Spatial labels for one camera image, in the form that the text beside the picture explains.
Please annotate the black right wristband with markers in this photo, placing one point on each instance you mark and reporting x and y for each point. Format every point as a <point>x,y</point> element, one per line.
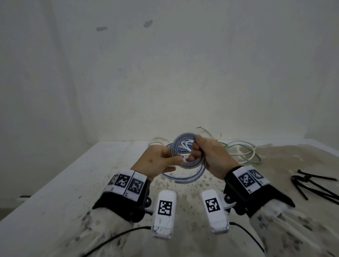
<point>270,201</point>

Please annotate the black left wristband with markers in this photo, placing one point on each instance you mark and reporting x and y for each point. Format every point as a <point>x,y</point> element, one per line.
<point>116,206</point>

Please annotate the black left camera lead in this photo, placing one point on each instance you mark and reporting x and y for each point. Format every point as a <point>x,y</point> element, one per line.
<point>137,228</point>

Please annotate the person's right hand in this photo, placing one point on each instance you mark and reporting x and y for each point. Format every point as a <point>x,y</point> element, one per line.
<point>214,159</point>

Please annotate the person's left forearm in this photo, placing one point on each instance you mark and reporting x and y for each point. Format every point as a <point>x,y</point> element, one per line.
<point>106,238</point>

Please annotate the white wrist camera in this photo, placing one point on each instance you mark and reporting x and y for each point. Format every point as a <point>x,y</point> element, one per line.
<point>218,225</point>
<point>164,227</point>

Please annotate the black right camera lead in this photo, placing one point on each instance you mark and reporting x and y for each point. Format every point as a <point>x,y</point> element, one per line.
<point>246,229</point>

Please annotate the person's left hand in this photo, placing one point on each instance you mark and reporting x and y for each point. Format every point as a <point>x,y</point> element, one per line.
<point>153,160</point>

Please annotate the person's right forearm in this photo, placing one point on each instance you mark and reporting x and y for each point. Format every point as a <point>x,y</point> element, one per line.
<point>296,233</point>

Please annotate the black camera lead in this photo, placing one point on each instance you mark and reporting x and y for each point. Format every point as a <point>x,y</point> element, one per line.
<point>137,228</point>
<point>246,229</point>

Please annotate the black wristband with markers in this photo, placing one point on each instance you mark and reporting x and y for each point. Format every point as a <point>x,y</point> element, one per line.
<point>116,206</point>
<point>270,201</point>

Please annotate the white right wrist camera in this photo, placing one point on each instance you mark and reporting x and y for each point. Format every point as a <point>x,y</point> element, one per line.
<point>218,225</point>

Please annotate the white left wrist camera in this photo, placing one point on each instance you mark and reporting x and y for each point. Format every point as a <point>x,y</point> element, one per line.
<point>164,227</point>

